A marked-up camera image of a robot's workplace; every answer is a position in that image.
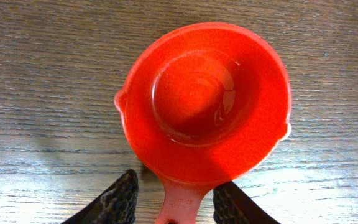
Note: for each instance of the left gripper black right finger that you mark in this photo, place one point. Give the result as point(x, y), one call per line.
point(233, 206)

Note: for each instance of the orange measuring scoop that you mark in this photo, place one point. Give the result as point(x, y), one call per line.
point(201, 106)

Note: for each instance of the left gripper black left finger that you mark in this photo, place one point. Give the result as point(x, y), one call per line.
point(116, 205)

